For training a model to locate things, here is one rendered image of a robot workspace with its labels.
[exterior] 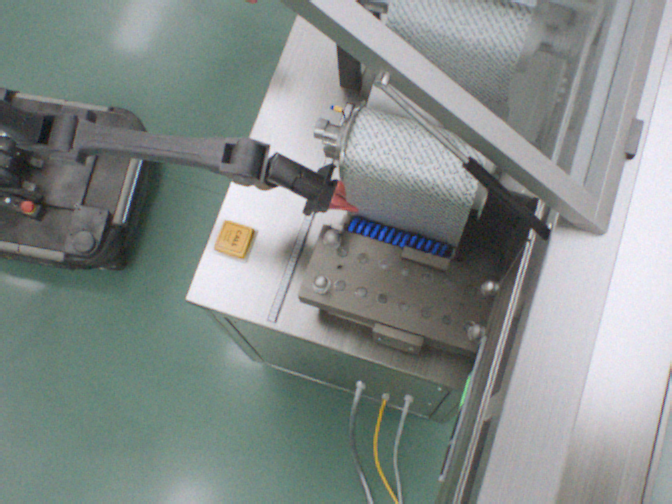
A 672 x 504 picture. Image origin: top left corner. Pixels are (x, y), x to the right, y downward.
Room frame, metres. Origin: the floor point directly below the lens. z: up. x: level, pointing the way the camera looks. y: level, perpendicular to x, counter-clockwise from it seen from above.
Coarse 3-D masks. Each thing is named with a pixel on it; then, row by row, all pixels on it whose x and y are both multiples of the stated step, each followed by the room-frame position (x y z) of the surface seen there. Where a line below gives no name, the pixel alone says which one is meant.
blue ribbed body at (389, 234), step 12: (348, 228) 0.51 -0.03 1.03; (360, 228) 0.50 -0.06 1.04; (372, 228) 0.50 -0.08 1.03; (384, 228) 0.49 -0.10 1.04; (384, 240) 0.47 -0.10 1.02; (396, 240) 0.46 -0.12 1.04; (408, 240) 0.46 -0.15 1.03; (420, 240) 0.46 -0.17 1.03; (432, 240) 0.45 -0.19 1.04; (432, 252) 0.43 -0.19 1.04; (444, 252) 0.42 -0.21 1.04
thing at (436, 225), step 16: (352, 192) 0.54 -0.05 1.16; (368, 192) 0.52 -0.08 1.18; (368, 208) 0.52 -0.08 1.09; (384, 208) 0.51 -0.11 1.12; (400, 208) 0.49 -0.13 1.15; (416, 208) 0.48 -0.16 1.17; (432, 208) 0.47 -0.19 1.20; (384, 224) 0.51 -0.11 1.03; (400, 224) 0.49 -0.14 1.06; (416, 224) 0.48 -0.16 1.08; (432, 224) 0.46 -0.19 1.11; (448, 224) 0.45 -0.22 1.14; (464, 224) 0.44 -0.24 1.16; (448, 240) 0.44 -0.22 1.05
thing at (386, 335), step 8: (376, 328) 0.30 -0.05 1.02; (384, 328) 0.29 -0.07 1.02; (392, 328) 0.29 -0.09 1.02; (376, 336) 0.29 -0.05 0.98; (384, 336) 0.28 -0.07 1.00; (392, 336) 0.28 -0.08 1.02; (400, 336) 0.27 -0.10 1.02; (408, 336) 0.27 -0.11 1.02; (416, 336) 0.27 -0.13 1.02; (384, 344) 0.28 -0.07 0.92; (392, 344) 0.27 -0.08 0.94; (400, 344) 0.27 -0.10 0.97; (408, 344) 0.26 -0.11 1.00; (416, 344) 0.25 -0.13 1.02; (416, 352) 0.25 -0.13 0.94
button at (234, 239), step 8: (224, 224) 0.60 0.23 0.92; (232, 224) 0.60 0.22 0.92; (240, 224) 0.59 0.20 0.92; (224, 232) 0.58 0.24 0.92; (232, 232) 0.58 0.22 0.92; (240, 232) 0.57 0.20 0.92; (248, 232) 0.57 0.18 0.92; (216, 240) 0.57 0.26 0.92; (224, 240) 0.56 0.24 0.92; (232, 240) 0.56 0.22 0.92; (240, 240) 0.56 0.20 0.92; (248, 240) 0.55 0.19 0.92; (216, 248) 0.55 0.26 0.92; (224, 248) 0.54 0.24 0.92; (232, 248) 0.54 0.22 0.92; (240, 248) 0.54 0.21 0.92; (248, 248) 0.54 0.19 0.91; (240, 256) 0.52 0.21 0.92
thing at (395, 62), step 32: (288, 0) 0.41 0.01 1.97; (320, 0) 0.40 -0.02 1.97; (352, 0) 0.41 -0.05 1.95; (352, 32) 0.39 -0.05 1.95; (384, 32) 0.39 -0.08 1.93; (640, 32) 0.49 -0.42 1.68; (384, 64) 0.37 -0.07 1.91; (416, 64) 0.37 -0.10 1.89; (640, 64) 0.45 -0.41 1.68; (416, 96) 0.35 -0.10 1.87; (448, 96) 0.35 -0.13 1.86; (640, 96) 0.41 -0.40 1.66; (448, 128) 0.34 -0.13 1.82; (480, 128) 0.33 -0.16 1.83; (512, 160) 0.30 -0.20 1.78; (544, 160) 0.31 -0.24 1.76; (608, 160) 0.33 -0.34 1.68; (544, 192) 0.28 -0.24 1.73; (576, 192) 0.28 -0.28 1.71; (608, 192) 0.29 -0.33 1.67; (544, 224) 0.27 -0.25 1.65; (576, 224) 0.26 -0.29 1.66; (608, 224) 0.25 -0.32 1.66
